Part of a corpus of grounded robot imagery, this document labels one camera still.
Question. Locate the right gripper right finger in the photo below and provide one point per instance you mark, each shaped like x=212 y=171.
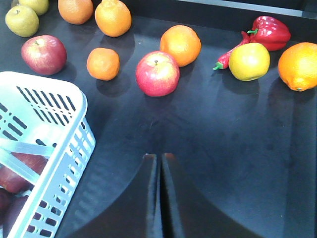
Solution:
x=186 y=213

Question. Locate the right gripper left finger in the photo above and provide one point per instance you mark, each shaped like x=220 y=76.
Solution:
x=134 y=213

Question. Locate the light blue plastic basket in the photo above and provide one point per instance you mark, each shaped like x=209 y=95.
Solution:
x=44 y=116

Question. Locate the dark red apple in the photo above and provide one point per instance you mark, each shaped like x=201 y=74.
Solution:
x=12 y=214

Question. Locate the red yellow apple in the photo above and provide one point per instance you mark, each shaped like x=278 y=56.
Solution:
x=14 y=183

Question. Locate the red striped apple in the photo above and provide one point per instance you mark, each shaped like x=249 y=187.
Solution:
x=5 y=202

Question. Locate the pink red apple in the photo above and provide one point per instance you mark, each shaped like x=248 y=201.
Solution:
x=157 y=74

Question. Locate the small orange tangerine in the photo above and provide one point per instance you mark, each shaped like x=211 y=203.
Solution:
x=103 y=64

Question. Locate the red chili pepper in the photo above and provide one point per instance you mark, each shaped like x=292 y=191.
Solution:
x=223 y=60

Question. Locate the yellow orange fruit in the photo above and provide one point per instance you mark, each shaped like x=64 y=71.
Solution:
x=249 y=62

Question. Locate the large round orange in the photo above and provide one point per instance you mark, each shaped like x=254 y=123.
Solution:
x=182 y=42

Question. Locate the dark pink apple left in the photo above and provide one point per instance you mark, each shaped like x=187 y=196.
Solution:
x=45 y=54

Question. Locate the large orange with navel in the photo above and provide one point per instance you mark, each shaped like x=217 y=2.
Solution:
x=297 y=66

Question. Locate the orange with knobbed top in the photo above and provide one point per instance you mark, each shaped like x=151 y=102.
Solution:
x=113 y=17

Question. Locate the red bell pepper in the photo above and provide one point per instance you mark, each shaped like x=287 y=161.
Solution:
x=270 y=32

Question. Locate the orange grapefruit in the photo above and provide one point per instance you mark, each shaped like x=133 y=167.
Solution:
x=76 y=12

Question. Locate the front yellow green pear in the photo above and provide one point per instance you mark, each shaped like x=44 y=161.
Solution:
x=22 y=21

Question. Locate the yellow green pear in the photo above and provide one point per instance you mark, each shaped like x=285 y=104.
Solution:
x=39 y=6
x=22 y=21

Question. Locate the rear yellow green pear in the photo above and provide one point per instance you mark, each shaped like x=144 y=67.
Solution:
x=39 y=6

